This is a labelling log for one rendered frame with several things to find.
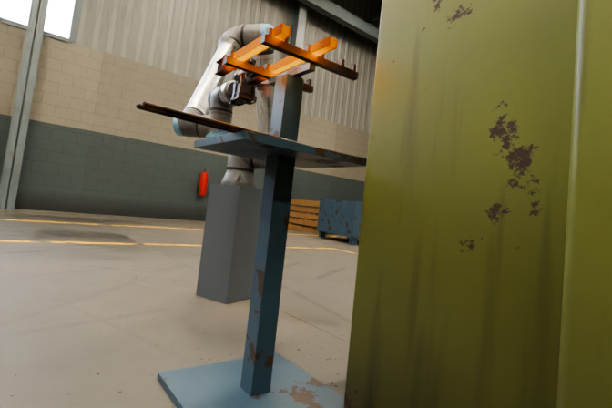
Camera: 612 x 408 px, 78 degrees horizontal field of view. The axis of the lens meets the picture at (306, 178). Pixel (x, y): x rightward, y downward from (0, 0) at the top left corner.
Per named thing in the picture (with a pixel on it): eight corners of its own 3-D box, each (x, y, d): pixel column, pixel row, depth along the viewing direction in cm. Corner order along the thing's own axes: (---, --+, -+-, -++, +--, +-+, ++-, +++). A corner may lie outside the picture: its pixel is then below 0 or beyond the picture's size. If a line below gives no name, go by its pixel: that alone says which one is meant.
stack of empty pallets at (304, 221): (282, 227, 902) (285, 198, 908) (311, 229, 957) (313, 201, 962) (317, 234, 804) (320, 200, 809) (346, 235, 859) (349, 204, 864)
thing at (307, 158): (193, 147, 108) (194, 140, 108) (305, 168, 132) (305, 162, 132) (243, 138, 84) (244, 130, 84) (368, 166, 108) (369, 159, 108)
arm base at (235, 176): (213, 183, 207) (216, 165, 208) (237, 187, 223) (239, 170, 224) (239, 186, 197) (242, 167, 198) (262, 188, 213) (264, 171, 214)
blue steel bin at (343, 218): (316, 236, 725) (320, 199, 731) (351, 239, 761) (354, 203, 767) (351, 245, 618) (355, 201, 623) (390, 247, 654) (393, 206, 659)
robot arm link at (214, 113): (208, 142, 155) (211, 113, 156) (233, 144, 152) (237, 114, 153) (195, 137, 146) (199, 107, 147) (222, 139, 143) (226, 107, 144)
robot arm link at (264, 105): (264, 162, 219) (249, 22, 186) (293, 164, 214) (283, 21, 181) (254, 173, 206) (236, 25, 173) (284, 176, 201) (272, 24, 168)
